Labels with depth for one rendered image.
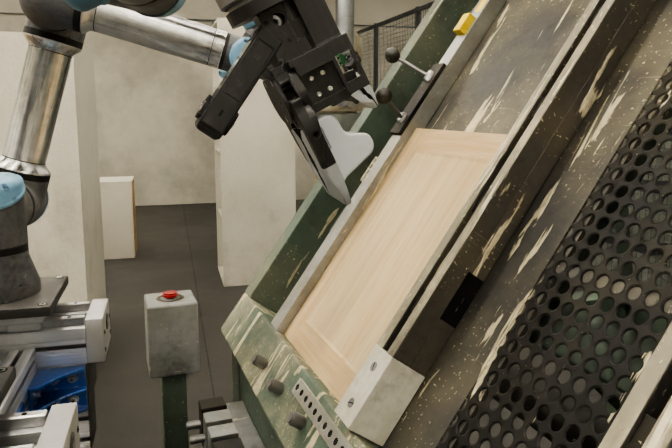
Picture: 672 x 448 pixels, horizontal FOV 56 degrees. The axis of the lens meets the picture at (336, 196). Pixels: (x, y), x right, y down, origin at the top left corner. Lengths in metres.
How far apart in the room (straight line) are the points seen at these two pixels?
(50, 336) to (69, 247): 2.10
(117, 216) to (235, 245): 1.52
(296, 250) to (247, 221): 3.28
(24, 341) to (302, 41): 0.93
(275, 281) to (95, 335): 0.53
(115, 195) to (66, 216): 2.69
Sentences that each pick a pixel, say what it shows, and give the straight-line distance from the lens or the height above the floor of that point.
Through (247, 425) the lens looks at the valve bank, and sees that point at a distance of 1.41.
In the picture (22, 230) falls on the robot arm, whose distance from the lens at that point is 1.35.
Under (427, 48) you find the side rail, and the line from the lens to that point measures 1.78.
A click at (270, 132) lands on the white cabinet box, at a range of 4.89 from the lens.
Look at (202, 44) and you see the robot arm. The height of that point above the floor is 1.52.
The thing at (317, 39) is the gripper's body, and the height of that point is 1.46.
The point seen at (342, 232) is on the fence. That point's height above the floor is 1.12.
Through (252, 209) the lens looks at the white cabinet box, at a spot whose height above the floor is 0.61.
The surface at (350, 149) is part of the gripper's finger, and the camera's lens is 0.60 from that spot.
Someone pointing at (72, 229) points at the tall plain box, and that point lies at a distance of 3.41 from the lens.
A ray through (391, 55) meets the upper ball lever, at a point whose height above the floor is 1.52.
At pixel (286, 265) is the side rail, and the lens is 1.67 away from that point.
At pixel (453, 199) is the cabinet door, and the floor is 1.23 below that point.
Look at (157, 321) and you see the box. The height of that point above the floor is 0.89.
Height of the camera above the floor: 1.40
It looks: 8 degrees down
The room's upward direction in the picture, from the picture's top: straight up
